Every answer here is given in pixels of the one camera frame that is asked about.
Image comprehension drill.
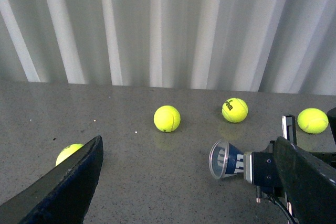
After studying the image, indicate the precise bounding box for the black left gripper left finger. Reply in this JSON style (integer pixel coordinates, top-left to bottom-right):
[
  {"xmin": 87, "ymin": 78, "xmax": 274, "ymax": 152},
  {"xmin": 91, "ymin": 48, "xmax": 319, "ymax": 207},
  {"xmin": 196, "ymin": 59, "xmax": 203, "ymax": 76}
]
[{"xmin": 1, "ymin": 136, "xmax": 103, "ymax": 223}]

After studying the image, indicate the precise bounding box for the white pleated curtain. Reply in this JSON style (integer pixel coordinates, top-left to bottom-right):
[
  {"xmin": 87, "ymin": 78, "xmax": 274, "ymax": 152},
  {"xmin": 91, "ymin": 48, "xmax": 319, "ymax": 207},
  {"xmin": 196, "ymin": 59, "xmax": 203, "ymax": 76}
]
[{"xmin": 1, "ymin": 0, "xmax": 335, "ymax": 95}]

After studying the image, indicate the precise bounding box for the tennis ball with logo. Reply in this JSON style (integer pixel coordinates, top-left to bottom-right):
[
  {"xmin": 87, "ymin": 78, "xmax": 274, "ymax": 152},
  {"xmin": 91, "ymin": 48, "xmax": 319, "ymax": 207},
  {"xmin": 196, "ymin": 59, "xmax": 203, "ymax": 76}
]
[{"xmin": 222, "ymin": 98, "xmax": 248, "ymax": 123}]

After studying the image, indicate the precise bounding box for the plain yellow tennis ball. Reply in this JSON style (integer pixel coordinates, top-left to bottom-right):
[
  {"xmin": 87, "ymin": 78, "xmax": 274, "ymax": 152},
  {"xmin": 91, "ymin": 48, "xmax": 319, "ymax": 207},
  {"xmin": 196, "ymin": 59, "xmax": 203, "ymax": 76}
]
[{"xmin": 297, "ymin": 108, "xmax": 329, "ymax": 134}]

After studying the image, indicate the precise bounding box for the near left yellow tennis ball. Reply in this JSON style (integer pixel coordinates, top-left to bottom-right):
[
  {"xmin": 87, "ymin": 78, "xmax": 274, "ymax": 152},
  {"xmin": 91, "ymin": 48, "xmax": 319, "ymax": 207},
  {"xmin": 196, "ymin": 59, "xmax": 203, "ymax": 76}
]
[{"xmin": 55, "ymin": 143, "xmax": 83, "ymax": 166}]

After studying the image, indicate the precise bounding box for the clear plastic tennis ball can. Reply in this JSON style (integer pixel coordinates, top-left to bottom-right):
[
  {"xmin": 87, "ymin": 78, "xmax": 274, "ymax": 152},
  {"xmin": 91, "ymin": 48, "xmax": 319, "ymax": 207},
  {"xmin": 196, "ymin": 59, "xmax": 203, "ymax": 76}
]
[{"xmin": 208, "ymin": 140, "xmax": 244, "ymax": 180}]

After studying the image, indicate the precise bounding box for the leftmost yellow tennis ball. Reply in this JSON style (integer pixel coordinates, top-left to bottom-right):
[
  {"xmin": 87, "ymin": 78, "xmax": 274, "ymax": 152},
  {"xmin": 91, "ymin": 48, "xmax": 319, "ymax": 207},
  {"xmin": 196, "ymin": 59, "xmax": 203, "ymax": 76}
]
[{"xmin": 153, "ymin": 105, "xmax": 181, "ymax": 133}]

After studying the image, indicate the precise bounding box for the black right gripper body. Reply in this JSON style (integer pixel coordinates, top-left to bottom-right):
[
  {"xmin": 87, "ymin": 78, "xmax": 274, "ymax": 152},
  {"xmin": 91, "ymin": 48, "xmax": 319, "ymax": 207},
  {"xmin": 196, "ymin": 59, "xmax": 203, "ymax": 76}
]
[{"xmin": 243, "ymin": 114, "xmax": 336, "ymax": 204}]

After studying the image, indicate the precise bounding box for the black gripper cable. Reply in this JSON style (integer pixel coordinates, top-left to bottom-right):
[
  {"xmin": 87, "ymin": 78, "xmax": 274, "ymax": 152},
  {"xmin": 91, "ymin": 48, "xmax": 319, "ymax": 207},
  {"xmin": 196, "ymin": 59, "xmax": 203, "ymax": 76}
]
[{"xmin": 265, "ymin": 194, "xmax": 295, "ymax": 224}]

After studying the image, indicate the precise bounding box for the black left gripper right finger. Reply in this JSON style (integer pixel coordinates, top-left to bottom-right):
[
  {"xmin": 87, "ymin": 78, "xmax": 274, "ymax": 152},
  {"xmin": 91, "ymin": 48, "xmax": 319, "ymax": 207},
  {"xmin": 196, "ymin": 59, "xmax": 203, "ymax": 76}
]
[{"xmin": 273, "ymin": 137, "xmax": 335, "ymax": 223}]

